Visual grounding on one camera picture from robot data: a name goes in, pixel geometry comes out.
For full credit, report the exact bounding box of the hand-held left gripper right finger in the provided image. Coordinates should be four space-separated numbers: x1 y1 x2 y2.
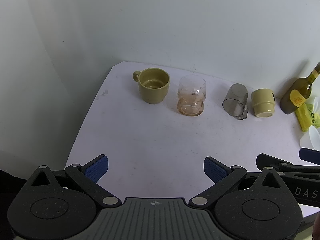
188 156 292 208

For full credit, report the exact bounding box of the grey transparent plastic cup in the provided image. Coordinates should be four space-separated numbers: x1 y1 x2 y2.
222 83 249 121

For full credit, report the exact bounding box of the yellow packet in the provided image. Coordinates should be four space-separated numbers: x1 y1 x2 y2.
295 103 320 133

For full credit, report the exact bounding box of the dark olive glass bottle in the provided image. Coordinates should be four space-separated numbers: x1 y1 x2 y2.
279 62 320 115

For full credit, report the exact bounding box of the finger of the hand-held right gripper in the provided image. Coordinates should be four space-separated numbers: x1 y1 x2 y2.
299 147 320 166
255 153 320 178

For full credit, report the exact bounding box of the white plastic piece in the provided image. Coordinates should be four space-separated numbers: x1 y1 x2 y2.
306 97 320 116

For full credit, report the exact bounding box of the olive green mug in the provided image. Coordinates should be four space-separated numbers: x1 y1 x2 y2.
132 68 170 104

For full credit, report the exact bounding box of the white plastic cup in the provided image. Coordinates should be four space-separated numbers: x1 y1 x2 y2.
299 125 320 153

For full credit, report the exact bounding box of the cream ceramic cup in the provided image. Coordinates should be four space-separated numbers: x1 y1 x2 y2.
251 88 276 118

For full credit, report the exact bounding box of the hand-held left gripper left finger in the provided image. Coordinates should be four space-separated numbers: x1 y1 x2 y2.
24 154 122 207

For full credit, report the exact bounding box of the pink clear glass cup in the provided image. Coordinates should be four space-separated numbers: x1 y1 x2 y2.
177 75 207 117

